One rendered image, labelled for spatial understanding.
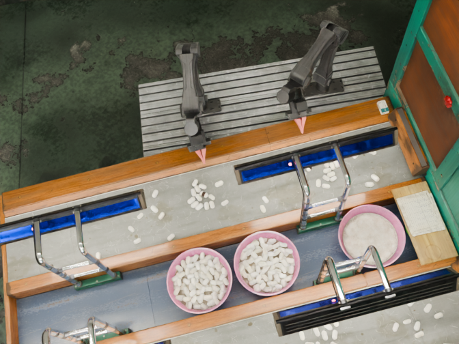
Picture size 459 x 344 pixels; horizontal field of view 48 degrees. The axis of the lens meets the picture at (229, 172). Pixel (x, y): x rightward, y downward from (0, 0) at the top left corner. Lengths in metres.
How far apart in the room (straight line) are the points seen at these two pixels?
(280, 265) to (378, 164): 0.62
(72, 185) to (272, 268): 0.96
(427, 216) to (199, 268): 0.95
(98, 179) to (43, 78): 1.53
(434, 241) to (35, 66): 2.81
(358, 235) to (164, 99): 1.15
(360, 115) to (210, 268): 0.96
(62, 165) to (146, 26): 1.15
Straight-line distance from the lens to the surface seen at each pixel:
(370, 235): 2.22
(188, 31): 3.70
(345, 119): 2.39
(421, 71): 2.15
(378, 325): 2.14
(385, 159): 2.35
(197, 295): 2.16
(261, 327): 2.10
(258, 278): 2.13
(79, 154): 3.37
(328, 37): 2.19
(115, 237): 2.28
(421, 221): 2.23
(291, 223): 2.17
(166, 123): 2.55
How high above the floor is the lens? 2.82
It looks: 66 degrees down
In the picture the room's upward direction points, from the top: 12 degrees counter-clockwise
